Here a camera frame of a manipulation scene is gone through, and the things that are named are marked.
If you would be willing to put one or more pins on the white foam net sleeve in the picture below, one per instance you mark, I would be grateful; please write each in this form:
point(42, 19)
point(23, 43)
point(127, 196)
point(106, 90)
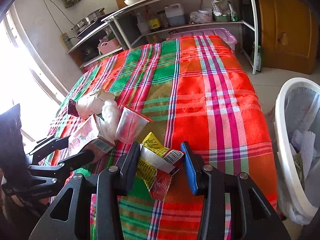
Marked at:
point(304, 152)

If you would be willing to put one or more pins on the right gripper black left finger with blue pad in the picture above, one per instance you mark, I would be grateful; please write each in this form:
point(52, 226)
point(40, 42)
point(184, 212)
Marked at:
point(68, 216)

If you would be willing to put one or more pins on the wooden door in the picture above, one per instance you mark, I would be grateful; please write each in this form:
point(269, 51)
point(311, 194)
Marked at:
point(289, 35)

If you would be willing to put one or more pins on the dark sauce bottle yellow label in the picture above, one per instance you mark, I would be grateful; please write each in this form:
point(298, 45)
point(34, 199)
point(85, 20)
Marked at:
point(153, 21)

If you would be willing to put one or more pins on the clear oil jug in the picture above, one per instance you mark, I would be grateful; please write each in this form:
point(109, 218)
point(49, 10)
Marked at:
point(175, 15)

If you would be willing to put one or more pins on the white metal shelf rack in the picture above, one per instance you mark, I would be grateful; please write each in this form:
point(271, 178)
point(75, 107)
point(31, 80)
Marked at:
point(147, 21)

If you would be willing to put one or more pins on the white power strip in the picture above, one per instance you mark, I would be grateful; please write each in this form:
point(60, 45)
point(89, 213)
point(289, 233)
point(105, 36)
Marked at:
point(66, 41)

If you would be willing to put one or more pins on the pink plastic basket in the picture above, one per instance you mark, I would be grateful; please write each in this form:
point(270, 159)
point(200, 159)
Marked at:
point(106, 46)

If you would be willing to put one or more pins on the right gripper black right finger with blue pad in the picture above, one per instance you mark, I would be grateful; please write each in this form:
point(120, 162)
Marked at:
point(252, 215)

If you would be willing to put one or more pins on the yellow red snack wrapper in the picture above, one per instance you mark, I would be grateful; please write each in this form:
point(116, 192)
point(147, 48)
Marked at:
point(156, 166)

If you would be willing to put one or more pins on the steel steamer pot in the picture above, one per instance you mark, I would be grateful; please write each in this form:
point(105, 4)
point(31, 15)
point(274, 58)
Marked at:
point(88, 20)

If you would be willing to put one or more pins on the pink lid storage box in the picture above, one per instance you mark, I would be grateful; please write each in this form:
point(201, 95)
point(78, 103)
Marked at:
point(222, 33)

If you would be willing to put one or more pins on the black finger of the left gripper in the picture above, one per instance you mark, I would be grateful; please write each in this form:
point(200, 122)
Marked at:
point(65, 167)
point(45, 147)

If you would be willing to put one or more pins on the white round trash bin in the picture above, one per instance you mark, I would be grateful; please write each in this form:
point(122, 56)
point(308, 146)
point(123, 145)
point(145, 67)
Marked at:
point(296, 124)

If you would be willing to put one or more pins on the beige paper bag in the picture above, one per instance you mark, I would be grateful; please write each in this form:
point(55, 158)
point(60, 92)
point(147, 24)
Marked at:
point(92, 103)

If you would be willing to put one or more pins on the clear plastic bag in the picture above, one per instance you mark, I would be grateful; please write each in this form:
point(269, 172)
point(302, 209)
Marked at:
point(111, 116)

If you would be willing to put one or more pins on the green glass bottle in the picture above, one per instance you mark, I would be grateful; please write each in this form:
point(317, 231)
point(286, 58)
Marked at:
point(259, 65)

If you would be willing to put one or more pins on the clear cup red lid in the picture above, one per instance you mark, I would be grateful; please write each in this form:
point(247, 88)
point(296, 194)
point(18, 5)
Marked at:
point(130, 125)

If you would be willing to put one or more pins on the purple milk carton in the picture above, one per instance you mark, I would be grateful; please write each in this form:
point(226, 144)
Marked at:
point(72, 108)

